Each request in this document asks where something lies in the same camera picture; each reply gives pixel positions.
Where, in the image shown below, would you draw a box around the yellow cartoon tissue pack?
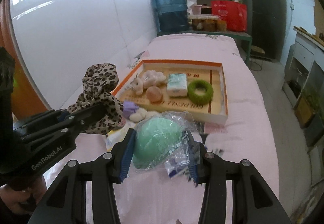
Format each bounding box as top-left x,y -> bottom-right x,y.
105,128 -> 129,152

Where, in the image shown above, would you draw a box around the leopard print scrunchie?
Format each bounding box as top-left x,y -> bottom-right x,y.
68,63 -> 124,135

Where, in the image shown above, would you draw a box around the white bear purple bow plush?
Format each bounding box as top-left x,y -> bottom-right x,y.
123,101 -> 159,123

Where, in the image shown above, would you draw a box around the blue cartoon tissue pack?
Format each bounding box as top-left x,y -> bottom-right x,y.
166,127 -> 224,179

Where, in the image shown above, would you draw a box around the peach round sponge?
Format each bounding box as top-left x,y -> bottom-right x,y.
146,86 -> 163,103

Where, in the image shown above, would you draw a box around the mint green sponge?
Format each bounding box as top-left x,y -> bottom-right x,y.
132,111 -> 199,176

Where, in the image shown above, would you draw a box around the pink white unicorn plush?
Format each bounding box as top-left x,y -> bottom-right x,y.
130,70 -> 166,95

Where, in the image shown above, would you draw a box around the green floral tissue pack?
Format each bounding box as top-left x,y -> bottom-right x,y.
166,73 -> 188,97

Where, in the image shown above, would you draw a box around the green fuzzy ring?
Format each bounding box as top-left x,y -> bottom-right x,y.
187,79 -> 215,106

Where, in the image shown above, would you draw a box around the person left hand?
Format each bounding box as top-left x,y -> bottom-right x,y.
1,175 -> 47,215

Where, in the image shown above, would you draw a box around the pink bed blanket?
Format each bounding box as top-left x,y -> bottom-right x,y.
114,34 -> 279,223

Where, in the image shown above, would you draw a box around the yellow planter with grass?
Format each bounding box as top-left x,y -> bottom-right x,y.
294,92 -> 316,129

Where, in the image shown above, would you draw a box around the orange rimmed cardboard box tray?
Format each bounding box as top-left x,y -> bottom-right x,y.
113,59 -> 228,125

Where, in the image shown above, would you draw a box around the grey kitchen counter cabinet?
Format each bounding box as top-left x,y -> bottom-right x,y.
282,26 -> 323,148

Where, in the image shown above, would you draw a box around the blue water jug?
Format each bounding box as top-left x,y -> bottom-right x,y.
151,0 -> 189,33

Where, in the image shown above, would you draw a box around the jars of preserved food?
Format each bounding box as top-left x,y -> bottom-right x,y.
188,15 -> 227,32

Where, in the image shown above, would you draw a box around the red shopping bag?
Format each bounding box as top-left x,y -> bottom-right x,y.
211,0 -> 247,32

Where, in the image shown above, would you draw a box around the dark grey refrigerator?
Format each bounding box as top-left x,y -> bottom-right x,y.
242,0 -> 282,59

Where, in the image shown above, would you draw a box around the round wire stool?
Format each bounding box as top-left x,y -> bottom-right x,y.
249,46 -> 265,72

